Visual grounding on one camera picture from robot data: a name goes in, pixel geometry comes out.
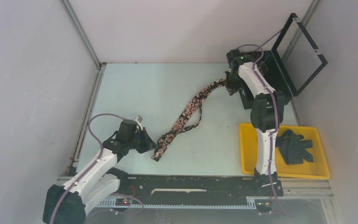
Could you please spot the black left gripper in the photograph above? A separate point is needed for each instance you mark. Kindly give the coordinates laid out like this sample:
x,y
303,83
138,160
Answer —
x,y
148,144

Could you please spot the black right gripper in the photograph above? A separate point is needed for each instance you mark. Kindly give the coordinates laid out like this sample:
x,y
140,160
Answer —
x,y
232,88

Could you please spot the floral rose pattern tie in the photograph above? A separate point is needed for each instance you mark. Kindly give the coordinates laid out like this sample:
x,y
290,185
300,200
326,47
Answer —
x,y
180,125

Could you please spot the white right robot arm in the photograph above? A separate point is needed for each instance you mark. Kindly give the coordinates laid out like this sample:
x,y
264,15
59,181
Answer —
x,y
266,114

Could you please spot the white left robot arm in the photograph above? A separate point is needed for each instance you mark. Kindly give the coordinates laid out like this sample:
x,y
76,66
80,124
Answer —
x,y
71,202

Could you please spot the rolled colourful tie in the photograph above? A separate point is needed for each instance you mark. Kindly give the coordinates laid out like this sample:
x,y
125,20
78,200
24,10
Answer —
x,y
262,67

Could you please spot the black storage box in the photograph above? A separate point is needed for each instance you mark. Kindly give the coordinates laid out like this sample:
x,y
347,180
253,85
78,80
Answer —
x,y
274,78

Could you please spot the black framed box lid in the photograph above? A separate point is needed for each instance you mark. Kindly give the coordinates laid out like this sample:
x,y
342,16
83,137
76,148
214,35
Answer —
x,y
297,55

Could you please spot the dark green tie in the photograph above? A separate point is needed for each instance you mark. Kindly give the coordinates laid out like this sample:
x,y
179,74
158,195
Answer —
x,y
293,148

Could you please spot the yellow plastic tray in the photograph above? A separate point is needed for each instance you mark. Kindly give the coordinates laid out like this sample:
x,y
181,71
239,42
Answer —
x,y
308,170

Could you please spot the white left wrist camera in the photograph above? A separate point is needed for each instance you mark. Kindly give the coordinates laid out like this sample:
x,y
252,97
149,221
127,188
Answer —
x,y
138,119

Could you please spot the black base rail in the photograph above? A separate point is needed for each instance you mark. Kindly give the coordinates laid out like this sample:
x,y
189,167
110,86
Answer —
x,y
179,190

